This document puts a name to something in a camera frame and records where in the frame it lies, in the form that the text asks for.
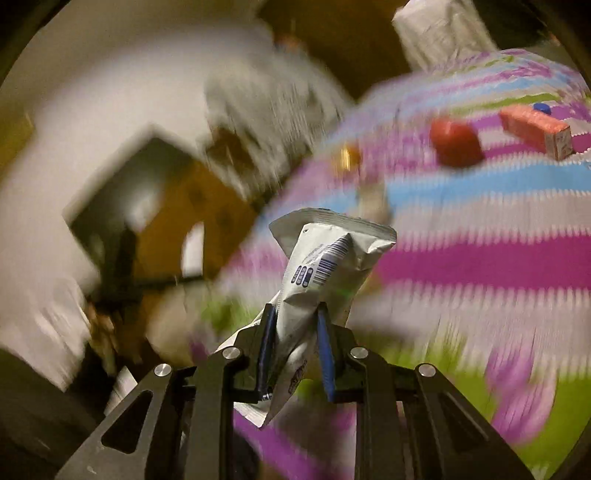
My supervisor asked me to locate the dark wooden wardrobe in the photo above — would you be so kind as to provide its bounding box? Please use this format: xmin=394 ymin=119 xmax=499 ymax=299
xmin=259 ymin=0 xmax=411 ymax=100

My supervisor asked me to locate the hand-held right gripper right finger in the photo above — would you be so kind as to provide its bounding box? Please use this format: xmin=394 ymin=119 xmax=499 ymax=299
xmin=315 ymin=302 xmax=539 ymax=480

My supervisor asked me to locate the long red box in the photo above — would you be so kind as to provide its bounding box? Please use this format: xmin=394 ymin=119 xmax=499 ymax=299
xmin=499 ymin=104 xmax=573 ymax=161

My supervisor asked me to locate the wooden dresser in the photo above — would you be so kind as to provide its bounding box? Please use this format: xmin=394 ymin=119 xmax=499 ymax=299
xmin=134 ymin=161 xmax=259 ymax=287

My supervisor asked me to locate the silver crinkled cover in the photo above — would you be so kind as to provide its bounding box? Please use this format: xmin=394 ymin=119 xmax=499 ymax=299
xmin=392 ymin=0 xmax=497 ymax=70

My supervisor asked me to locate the striped floral bedsheet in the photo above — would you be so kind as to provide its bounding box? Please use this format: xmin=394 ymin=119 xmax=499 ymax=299
xmin=189 ymin=46 xmax=591 ymax=480

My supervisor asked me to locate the yellow wrapper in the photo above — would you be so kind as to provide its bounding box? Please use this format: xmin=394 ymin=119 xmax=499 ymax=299
xmin=332 ymin=143 xmax=362 ymax=176

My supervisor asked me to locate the red apple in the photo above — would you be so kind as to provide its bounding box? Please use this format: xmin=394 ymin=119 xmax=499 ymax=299
xmin=429 ymin=117 xmax=485 ymax=168

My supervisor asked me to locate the grey striped cloth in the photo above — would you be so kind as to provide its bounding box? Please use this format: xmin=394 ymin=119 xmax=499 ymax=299
xmin=203 ymin=69 xmax=356 ymax=199

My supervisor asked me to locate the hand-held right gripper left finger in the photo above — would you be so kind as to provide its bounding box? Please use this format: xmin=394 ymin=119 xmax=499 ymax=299
xmin=54 ymin=302 xmax=280 ymax=480

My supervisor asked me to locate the white snack packet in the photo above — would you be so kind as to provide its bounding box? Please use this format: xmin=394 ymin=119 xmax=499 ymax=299
xmin=264 ymin=208 xmax=398 ymax=428

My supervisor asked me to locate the black flat screen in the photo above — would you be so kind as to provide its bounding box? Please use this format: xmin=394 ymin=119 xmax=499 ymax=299
xmin=65 ymin=134 xmax=204 ymax=296

